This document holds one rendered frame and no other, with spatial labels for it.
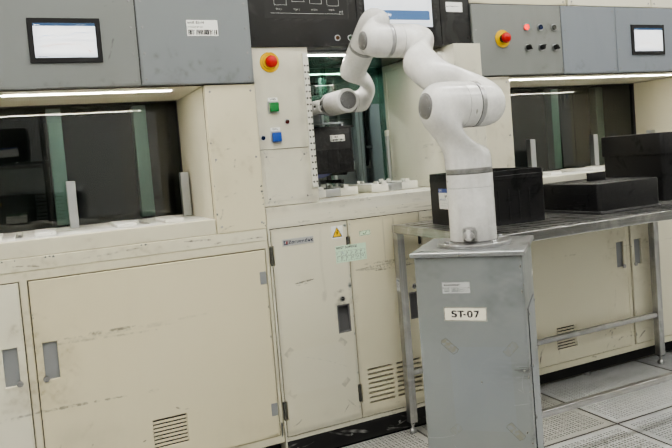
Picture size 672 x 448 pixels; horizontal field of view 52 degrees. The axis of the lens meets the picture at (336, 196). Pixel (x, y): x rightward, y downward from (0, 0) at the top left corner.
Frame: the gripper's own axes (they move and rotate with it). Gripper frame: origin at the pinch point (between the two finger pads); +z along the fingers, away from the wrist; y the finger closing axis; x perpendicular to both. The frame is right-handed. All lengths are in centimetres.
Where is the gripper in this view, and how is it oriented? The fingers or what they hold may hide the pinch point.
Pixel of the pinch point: (313, 109)
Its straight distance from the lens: 268.4
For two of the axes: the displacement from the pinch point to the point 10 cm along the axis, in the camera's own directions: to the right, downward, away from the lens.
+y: 9.1, -0.9, 4.1
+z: -4.1, -0.1, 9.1
